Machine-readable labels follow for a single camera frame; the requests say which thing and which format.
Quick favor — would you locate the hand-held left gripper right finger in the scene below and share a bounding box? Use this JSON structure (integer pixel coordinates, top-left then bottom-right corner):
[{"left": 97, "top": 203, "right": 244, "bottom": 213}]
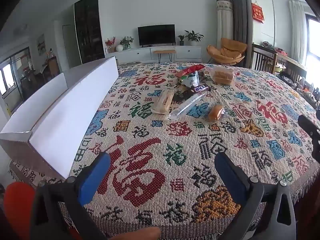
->
[{"left": 214, "top": 152, "right": 298, "bottom": 240}]

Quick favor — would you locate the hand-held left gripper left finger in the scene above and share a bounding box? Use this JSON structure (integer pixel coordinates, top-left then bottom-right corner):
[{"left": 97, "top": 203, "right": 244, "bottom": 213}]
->
[{"left": 30, "top": 152, "right": 112, "bottom": 240}]

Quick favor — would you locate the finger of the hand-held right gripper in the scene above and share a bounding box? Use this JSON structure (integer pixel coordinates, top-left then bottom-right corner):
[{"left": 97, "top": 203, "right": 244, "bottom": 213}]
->
[{"left": 298, "top": 114, "right": 320, "bottom": 153}]

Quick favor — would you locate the small bun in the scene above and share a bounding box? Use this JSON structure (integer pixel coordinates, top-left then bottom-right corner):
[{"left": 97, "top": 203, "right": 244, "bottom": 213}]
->
[{"left": 207, "top": 105, "right": 226, "bottom": 123}]

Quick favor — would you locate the large white cardboard box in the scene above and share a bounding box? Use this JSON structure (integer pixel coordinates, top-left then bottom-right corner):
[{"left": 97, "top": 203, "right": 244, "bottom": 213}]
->
[{"left": 0, "top": 56, "right": 119, "bottom": 180}]

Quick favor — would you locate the long clear snack packet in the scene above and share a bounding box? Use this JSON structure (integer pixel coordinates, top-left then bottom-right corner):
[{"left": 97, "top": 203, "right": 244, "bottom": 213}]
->
[{"left": 169, "top": 94, "right": 207, "bottom": 120}]

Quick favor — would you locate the chocolate bar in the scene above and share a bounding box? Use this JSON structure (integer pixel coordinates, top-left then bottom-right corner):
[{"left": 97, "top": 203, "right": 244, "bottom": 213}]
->
[{"left": 191, "top": 85, "right": 211, "bottom": 93}]

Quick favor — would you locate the dark snack packet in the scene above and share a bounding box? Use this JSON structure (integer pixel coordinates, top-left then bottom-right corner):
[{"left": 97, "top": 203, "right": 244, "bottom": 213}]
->
[{"left": 174, "top": 86, "right": 198, "bottom": 103}]

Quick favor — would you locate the long beige biscuit packet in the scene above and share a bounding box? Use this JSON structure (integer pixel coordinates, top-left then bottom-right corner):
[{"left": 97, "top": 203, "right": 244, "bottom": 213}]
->
[{"left": 151, "top": 90, "right": 175, "bottom": 115}]

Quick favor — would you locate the bread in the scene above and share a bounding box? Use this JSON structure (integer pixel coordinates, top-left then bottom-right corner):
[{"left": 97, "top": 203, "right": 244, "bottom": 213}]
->
[{"left": 209, "top": 66, "right": 236, "bottom": 85}]

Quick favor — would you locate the green white snack packet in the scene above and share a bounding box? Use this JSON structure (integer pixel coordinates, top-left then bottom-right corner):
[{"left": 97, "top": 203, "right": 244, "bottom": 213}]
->
[{"left": 182, "top": 71, "right": 201, "bottom": 88}]

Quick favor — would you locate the red snack packet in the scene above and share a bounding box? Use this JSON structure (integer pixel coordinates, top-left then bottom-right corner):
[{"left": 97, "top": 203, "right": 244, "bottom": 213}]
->
[{"left": 175, "top": 64, "right": 206, "bottom": 78}]

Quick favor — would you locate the cluttered wooden table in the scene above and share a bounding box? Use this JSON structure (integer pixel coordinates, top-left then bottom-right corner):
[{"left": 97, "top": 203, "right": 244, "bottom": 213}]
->
[{"left": 275, "top": 49, "right": 320, "bottom": 101}]

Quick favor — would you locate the person's bare leg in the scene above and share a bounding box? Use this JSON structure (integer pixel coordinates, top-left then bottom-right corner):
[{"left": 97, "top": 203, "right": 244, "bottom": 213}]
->
[{"left": 117, "top": 226, "right": 161, "bottom": 240}]

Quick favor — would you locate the printed woven blanket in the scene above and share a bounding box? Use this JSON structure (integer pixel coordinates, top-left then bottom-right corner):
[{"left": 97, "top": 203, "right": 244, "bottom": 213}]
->
[{"left": 7, "top": 62, "right": 320, "bottom": 240}]

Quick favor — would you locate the red clothing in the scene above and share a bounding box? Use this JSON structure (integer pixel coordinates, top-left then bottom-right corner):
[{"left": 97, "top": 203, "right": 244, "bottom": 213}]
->
[{"left": 4, "top": 182, "right": 38, "bottom": 240}]

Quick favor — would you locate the white sheer curtain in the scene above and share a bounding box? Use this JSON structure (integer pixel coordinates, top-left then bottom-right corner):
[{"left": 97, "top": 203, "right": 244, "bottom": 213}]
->
[{"left": 289, "top": 0, "right": 309, "bottom": 66}]

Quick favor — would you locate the orange lounge chair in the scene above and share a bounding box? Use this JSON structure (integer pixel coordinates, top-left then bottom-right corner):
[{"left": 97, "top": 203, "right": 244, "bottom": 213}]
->
[{"left": 207, "top": 38, "right": 248, "bottom": 66}]

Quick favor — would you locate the glass sliding door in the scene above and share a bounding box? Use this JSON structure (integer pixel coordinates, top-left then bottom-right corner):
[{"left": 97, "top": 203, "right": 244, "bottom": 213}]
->
[{"left": 0, "top": 46, "right": 32, "bottom": 105}]

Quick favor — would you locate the white television cabinet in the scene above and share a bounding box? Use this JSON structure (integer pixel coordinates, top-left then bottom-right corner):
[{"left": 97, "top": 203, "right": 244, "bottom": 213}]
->
[{"left": 105, "top": 45, "right": 203, "bottom": 63}]

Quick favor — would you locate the covered standing air conditioner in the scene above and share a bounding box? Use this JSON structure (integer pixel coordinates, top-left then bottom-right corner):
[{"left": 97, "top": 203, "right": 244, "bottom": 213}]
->
[{"left": 216, "top": 0, "right": 234, "bottom": 61}]

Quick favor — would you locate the red flower bouquet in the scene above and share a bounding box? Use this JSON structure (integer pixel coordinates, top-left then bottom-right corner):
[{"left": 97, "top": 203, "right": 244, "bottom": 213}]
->
[{"left": 105, "top": 37, "right": 117, "bottom": 53}]

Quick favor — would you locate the grey curtain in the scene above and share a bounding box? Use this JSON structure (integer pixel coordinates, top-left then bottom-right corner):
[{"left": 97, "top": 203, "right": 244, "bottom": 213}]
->
[{"left": 224, "top": 0, "right": 253, "bottom": 43}]

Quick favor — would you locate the leafy potted plant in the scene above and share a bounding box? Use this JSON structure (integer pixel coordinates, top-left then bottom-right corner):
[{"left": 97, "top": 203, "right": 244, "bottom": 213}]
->
[{"left": 120, "top": 36, "right": 134, "bottom": 50}]

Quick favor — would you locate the wooden stool with metal legs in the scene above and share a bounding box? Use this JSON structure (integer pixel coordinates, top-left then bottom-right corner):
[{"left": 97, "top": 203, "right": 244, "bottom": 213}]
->
[{"left": 153, "top": 50, "right": 177, "bottom": 63}]

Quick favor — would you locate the large green potted plant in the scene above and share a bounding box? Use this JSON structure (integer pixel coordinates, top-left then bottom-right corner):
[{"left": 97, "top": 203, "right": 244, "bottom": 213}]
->
[{"left": 184, "top": 31, "right": 204, "bottom": 46}]

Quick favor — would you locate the black flat television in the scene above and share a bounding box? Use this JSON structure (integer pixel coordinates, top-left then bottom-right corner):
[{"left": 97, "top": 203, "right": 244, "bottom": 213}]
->
[{"left": 138, "top": 24, "right": 176, "bottom": 47}]

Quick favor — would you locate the dark wooden chair frame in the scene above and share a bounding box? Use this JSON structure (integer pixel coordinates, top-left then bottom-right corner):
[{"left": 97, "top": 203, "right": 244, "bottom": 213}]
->
[{"left": 251, "top": 44, "right": 278, "bottom": 74}]

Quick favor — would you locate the red wall hanging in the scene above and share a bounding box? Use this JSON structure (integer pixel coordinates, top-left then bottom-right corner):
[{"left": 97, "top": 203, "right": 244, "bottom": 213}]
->
[{"left": 252, "top": 3, "right": 265, "bottom": 24}]

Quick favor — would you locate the framed wall painting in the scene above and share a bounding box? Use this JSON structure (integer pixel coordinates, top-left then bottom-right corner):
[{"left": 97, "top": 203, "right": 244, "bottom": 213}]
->
[{"left": 37, "top": 34, "right": 46, "bottom": 55}]

